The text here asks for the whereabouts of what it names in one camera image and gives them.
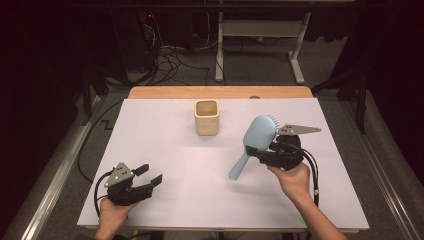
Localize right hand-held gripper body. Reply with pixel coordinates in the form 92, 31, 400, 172
258, 123, 322, 172

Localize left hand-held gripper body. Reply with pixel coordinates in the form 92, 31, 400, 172
104, 162, 155, 206

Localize light blue hairbrush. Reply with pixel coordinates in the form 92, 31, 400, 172
228, 114, 280, 182

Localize beige square cup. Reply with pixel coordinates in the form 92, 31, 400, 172
194, 99, 221, 137

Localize person's left hand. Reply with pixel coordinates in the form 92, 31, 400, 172
96, 198, 139, 234

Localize person's right hand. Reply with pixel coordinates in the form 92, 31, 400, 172
268, 162, 312, 204

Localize white paper table cover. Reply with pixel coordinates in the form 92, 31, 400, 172
77, 97, 370, 232

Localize black metal stand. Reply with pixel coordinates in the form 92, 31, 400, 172
79, 63, 111, 127
311, 63, 372, 135

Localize dark computer tower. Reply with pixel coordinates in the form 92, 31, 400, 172
111, 11, 160, 73

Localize left hand-held gripper cable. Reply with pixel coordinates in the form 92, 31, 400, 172
93, 169, 115, 218

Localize long black floor cable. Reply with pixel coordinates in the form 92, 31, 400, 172
77, 98, 125, 184

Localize silver metal floor rail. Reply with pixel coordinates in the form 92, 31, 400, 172
19, 94, 102, 240
339, 99, 424, 240

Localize tangle of black floor cables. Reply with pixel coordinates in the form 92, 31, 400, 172
143, 43, 212, 86

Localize white metal desk frame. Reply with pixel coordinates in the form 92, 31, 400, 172
214, 11, 313, 86

